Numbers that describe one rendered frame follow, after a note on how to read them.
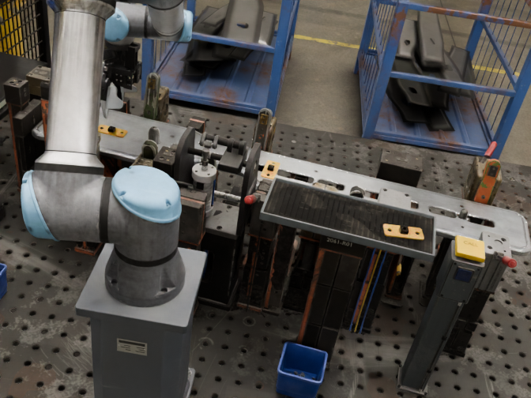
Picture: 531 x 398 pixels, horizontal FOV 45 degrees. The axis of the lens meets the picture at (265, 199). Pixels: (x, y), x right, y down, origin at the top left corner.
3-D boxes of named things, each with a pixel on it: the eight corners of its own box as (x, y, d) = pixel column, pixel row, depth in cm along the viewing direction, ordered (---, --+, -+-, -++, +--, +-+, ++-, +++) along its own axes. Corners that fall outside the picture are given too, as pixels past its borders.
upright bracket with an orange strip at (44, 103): (64, 235, 187) (52, 84, 157) (62, 238, 186) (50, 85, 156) (54, 233, 187) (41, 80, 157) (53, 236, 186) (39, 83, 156)
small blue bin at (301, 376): (321, 374, 159) (328, 351, 153) (315, 407, 151) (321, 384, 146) (280, 362, 160) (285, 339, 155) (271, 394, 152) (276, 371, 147)
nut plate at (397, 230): (420, 229, 136) (422, 224, 135) (423, 240, 133) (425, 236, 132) (382, 224, 135) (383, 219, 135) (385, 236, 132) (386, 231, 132)
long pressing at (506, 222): (524, 210, 177) (526, 205, 177) (532, 261, 160) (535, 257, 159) (65, 100, 192) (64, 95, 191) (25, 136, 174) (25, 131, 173)
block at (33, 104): (50, 182, 206) (43, 100, 188) (31, 203, 196) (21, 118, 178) (41, 179, 206) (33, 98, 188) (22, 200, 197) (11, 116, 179)
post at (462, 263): (427, 373, 163) (484, 246, 137) (426, 397, 157) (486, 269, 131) (397, 366, 164) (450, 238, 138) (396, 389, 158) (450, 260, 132)
